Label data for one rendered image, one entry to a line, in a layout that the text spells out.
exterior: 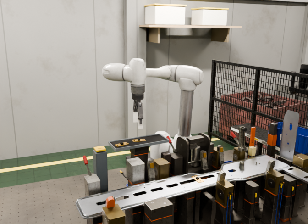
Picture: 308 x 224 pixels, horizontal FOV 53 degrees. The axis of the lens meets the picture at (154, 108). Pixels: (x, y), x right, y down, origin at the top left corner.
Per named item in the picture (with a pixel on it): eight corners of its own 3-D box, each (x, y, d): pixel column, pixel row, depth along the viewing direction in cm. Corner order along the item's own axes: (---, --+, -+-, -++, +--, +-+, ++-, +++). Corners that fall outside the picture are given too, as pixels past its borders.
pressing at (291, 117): (292, 161, 210) (299, 113, 202) (278, 155, 220) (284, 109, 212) (293, 161, 211) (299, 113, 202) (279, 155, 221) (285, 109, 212)
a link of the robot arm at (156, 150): (154, 151, 272) (155, 127, 266) (173, 155, 265) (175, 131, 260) (146, 158, 257) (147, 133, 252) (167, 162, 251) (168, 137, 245)
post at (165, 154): (163, 212, 203) (164, 155, 193) (160, 208, 208) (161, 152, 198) (170, 210, 206) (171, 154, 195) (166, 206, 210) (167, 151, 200)
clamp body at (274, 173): (274, 232, 185) (281, 179, 176) (259, 221, 195) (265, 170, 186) (282, 229, 188) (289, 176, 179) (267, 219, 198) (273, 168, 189)
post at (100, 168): (98, 219, 195) (95, 154, 184) (94, 213, 201) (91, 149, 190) (109, 216, 198) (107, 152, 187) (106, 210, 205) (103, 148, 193)
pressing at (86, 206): (84, 224, 144) (84, 221, 143) (73, 200, 163) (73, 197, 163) (292, 167, 204) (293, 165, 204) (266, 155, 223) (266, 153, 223)
